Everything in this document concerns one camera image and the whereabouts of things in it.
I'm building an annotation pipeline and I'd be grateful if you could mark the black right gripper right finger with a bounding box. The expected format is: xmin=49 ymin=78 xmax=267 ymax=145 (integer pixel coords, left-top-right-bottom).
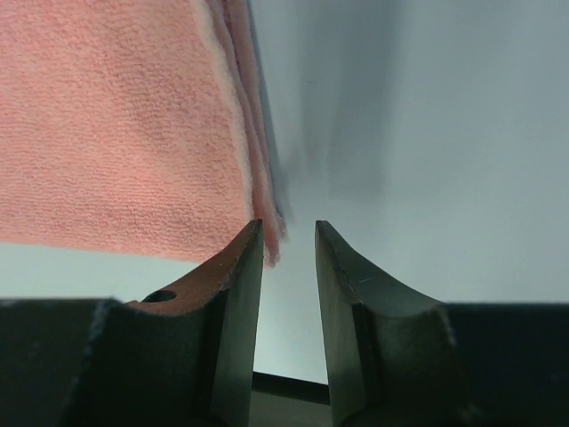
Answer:
xmin=315 ymin=221 xmax=568 ymax=426

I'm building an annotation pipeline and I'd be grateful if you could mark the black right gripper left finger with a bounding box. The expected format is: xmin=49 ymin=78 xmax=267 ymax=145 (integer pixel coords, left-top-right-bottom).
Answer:
xmin=1 ymin=220 xmax=263 ymax=426

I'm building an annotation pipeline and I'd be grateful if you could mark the pink terry towel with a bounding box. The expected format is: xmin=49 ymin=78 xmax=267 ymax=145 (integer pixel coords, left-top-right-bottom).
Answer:
xmin=1 ymin=1 xmax=285 ymax=266

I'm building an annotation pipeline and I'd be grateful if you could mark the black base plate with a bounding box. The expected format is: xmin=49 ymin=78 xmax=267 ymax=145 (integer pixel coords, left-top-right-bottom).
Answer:
xmin=249 ymin=372 xmax=333 ymax=427

